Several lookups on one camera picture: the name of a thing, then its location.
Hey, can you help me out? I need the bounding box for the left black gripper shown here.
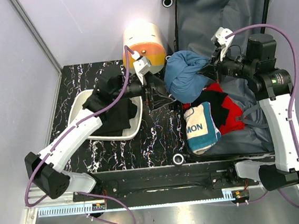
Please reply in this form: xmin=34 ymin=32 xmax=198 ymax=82
xmin=111 ymin=69 xmax=174 ymax=113

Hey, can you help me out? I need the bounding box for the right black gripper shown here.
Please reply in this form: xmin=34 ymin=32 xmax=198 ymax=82
xmin=195 ymin=42 xmax=258 ymax=85

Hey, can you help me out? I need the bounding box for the blue cloth garment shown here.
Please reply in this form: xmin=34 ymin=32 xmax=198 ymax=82
xmin=164 ymin=50 xmax=210 ymax=103

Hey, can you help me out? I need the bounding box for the white teal printed towel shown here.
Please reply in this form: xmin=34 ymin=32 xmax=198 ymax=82
xmin=184 ymin=102 xmax=221 ymax=155

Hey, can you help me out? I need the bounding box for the black white space suitcase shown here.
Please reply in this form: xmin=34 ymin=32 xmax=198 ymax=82
xmin=175 ymin=0 xmax=276 ymax=162

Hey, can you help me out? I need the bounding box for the white plastic basin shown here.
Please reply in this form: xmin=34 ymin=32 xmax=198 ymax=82
xmin=67 ymin=90 xmax=143 ymax=141

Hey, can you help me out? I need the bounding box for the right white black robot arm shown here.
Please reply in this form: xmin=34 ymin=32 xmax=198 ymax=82
xmin=210 ymin=33 xmax=299 ymax=191

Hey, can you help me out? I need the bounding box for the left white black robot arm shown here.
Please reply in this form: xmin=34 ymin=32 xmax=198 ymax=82
xmin=24 ymin=72 xmax=175 ymax=200

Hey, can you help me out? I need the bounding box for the red black garment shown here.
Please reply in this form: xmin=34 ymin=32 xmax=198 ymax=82
xmin=182 ymin=83 xmax=245 ymax=135

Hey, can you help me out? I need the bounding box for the orange white drawer box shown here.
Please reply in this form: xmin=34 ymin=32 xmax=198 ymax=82
xmin=123 ymin=21 xmax=167 ymax=74

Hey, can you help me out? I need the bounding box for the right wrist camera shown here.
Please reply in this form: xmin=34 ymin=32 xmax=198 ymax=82
xmin=211 ymin=27 xmax=234 ymax=62

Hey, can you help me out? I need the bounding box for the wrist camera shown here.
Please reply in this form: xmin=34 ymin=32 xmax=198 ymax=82
xmin=133 ymin=54 xmax=152 ymax=85
xmin=211 ymin=27 xmax=234 ymax=62

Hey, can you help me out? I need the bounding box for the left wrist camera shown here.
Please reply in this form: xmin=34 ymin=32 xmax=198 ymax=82
xmin=133 ymin=54 xmax=152 ymax=85

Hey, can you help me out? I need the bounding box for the slotted cable duct rail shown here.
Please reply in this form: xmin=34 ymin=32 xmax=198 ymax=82
xmin=37 ymin=189 xmax=249 ymax=218

